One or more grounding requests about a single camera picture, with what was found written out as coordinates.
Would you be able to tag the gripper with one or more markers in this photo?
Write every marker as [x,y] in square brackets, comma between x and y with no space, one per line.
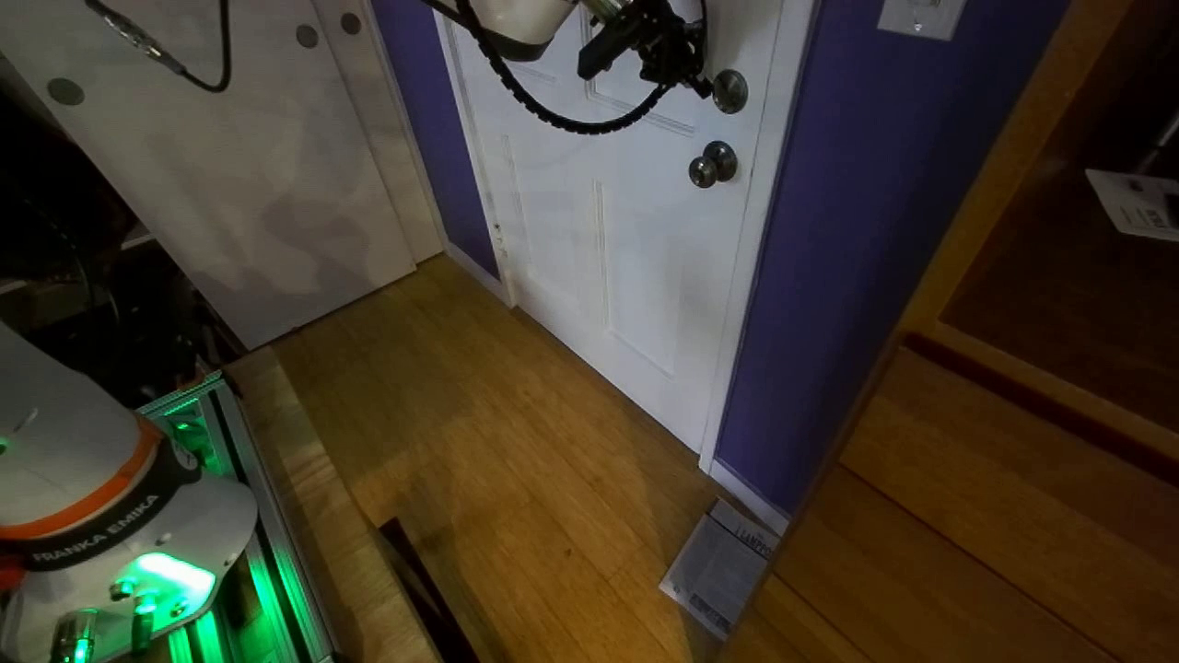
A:
[671,35]

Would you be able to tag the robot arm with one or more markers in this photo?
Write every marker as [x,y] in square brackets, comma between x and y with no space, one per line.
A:
[83,479]

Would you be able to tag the metal deadbolt lock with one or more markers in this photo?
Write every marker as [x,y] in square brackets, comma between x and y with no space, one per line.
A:
[730,91]

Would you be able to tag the round metal door knob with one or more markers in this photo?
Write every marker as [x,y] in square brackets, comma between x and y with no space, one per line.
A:
[711,166]

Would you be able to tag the white panel door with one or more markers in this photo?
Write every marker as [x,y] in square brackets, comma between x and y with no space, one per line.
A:
[589,230]

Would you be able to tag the white sliding closet door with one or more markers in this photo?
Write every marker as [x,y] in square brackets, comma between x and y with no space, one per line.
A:
[230,184]

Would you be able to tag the white printed paper sheet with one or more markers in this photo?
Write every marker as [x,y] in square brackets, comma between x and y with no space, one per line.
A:
[1138,204]

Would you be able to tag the printed booklet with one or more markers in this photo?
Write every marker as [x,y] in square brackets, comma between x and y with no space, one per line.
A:
[718,571]

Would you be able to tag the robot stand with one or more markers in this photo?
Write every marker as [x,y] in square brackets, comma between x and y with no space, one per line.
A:
[276,571]

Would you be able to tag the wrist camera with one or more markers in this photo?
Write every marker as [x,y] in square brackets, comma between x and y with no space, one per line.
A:
[603,48]

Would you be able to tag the white wall switch plate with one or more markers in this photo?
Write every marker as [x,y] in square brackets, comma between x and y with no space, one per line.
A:
[921,17]

